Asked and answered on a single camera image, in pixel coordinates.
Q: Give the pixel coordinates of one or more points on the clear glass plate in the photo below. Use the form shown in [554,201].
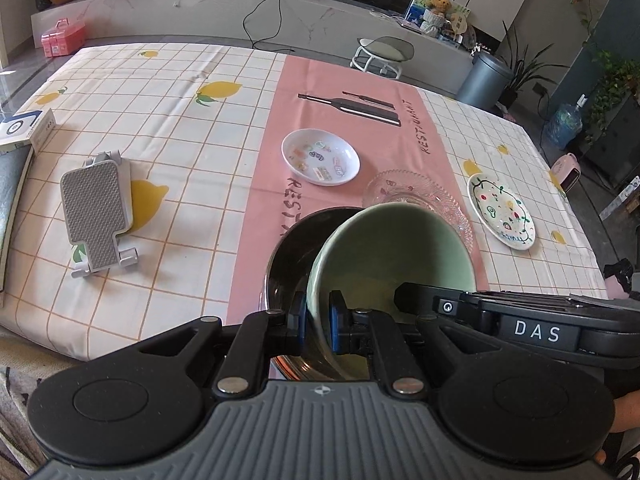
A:
[400,185]

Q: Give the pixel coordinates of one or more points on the white box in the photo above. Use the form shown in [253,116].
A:
[25,130]

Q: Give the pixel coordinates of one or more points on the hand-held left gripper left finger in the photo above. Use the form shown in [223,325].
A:
[300,322]

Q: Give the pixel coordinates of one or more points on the grey drawer cabinet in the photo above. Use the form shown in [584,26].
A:
[617,155]

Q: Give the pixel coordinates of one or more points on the white painted plate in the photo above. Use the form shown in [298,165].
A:
[500,210]

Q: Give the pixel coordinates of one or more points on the person's right hand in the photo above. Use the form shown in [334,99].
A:
[627,412]

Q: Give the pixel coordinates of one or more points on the tall-leaf potted plant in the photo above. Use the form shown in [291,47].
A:
[520,67]

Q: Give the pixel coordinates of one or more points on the blue water bottle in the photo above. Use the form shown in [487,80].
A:
[564,125]

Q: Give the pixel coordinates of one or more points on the orange steel-lined bowl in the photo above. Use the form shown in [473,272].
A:
[300,240]

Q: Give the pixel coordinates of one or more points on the white slim appliance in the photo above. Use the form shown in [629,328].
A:
[622,197]

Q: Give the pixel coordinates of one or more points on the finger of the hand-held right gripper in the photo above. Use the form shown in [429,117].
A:
[425,300]

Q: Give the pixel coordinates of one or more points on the patterned rug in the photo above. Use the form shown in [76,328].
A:
[17,410]

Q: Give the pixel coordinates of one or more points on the black notebook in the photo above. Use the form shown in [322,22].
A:
[10,200]

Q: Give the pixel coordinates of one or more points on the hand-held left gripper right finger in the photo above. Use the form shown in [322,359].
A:
[338,322]

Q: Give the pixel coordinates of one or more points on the marble tv cabinet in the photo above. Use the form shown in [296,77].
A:
[200,15]

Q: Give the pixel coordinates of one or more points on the pink bottle-print table runner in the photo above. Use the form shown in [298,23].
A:
[325,80]

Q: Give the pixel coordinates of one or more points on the blue green painting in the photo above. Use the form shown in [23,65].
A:
[417,2]

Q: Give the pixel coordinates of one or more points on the grey trash can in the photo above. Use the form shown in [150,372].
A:
[482,82]

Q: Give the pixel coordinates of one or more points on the grey white phone stand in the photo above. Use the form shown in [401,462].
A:
[95,210]

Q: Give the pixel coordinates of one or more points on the white stool with grey seat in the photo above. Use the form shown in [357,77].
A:
[387,50]

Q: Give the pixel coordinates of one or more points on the teddy bear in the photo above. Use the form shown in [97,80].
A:
[437,7]

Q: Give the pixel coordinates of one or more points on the bushy green plant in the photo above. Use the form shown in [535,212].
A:
[615,85]

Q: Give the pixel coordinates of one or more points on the pink storage box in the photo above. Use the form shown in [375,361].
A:
[62,40]

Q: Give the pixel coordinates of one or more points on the black object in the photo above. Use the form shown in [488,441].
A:
[620,275]

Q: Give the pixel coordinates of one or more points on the small white stickered dish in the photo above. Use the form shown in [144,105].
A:
[300,141]

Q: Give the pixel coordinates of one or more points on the pink heater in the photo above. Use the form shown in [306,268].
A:
[566,172]

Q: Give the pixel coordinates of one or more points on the green ceramic bowl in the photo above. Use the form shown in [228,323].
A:
[400,245]

